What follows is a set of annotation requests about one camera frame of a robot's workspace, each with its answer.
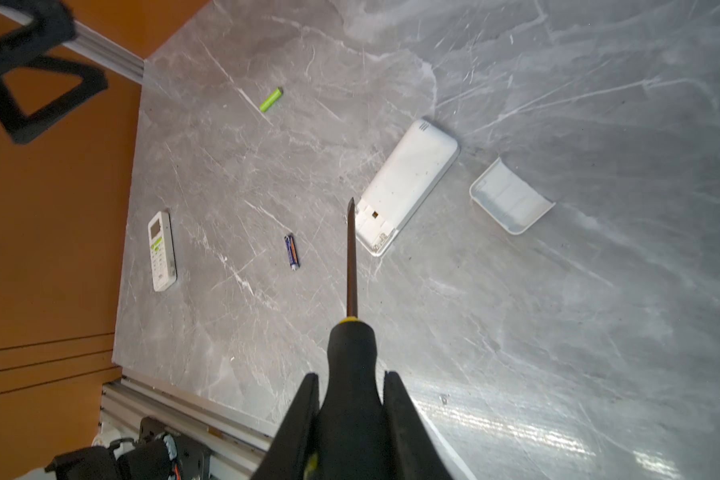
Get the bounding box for white air conditioner remote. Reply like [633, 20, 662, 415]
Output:
[355, 119, 460, 257]

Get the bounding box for aluminium corner post left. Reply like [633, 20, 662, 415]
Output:
[0, 0, 145, 85]

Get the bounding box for green AAA battery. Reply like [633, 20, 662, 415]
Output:
[259, 87, 283, 113]

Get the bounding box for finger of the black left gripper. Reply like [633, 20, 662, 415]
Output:
[0, 0, 77, 77]
[0, 55, 108, 145]

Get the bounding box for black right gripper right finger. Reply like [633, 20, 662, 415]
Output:
[383, 371, 452, 480]

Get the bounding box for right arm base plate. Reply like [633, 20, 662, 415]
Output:
[139, 416, 211, 479]

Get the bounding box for blue AAA battery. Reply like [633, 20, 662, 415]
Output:
[284, 233, 300, 271]

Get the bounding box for white battery cover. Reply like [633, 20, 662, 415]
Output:
[469, 158, 556, 236]

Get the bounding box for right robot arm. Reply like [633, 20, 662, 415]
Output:
[45, 371, 450, 479]

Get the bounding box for black handled screwdriver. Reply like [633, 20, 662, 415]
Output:
[305, 199, 393, 479]

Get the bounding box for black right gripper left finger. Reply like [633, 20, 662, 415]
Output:
[251, 373, 319, 479]

